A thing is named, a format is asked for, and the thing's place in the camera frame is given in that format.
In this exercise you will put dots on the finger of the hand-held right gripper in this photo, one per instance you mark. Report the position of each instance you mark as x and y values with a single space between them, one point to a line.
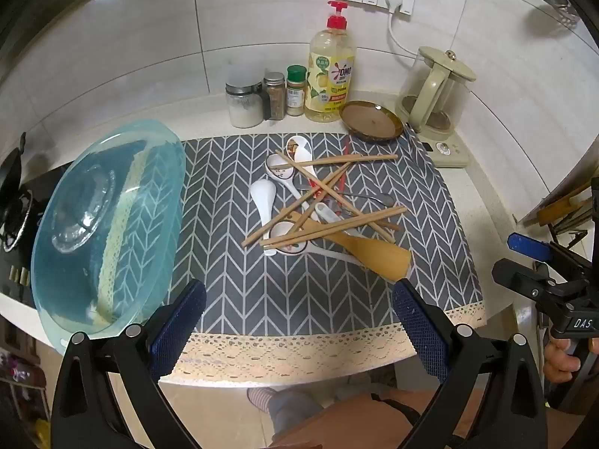
529 245
514 273

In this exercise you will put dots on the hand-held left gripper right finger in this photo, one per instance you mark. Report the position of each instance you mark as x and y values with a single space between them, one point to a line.
421 332

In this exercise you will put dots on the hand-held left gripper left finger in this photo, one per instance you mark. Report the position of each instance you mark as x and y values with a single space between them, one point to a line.
178 325

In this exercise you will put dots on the red chopstick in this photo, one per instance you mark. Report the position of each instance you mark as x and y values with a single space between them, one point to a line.
347 146

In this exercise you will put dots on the person's right hand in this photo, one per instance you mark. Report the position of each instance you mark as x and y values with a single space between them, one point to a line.
559 362

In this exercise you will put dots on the wooden board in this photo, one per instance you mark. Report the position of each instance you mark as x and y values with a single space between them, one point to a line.
561 206

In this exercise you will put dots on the wooden spatula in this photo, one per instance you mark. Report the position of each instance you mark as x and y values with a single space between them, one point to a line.
379 255

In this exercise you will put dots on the grey chevron table mat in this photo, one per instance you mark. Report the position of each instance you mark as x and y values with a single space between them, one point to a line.
262 299

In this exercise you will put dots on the striped slipper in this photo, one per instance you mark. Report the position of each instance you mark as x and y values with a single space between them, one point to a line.
259 397

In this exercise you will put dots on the person's leg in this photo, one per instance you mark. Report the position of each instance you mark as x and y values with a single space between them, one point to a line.
355 421

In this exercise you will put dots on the cream kettle base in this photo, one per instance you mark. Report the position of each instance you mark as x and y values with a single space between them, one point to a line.
444 152

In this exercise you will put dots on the light blue glass bowl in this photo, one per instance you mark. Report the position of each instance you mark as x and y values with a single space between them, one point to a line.
93 224

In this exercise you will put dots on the metal spoon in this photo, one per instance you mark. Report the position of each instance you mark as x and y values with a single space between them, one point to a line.
386 200

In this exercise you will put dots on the white floral ceramic spoon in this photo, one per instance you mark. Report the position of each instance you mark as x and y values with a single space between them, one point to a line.
281 235
276 170

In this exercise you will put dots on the plain white ceramic spoon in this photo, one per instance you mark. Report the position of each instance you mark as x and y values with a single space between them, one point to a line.
325 213
261 194

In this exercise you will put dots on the cream glass electric kettle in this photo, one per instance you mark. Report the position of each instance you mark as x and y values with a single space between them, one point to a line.
435 89

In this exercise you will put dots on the pile of wooden chopsticks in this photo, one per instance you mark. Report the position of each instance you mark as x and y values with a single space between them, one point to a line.
346 160

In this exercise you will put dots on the brown ceramic plate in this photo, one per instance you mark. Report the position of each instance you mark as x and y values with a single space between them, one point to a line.
372 121

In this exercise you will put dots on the black gas stove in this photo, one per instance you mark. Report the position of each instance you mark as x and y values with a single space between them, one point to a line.
14 206

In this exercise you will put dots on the glass salt jar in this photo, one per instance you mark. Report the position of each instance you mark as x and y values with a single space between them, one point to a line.
243 107

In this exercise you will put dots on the silver lid spice jar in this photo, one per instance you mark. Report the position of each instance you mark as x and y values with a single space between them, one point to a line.
275 98

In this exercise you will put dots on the green lid spice bottle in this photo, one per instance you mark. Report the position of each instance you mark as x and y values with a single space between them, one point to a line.
296 96

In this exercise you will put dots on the yellow dish soap bottle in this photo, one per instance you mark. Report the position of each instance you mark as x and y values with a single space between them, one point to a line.
330 79

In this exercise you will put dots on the metal wall hook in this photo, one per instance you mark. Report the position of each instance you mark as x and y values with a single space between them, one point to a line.
557 2

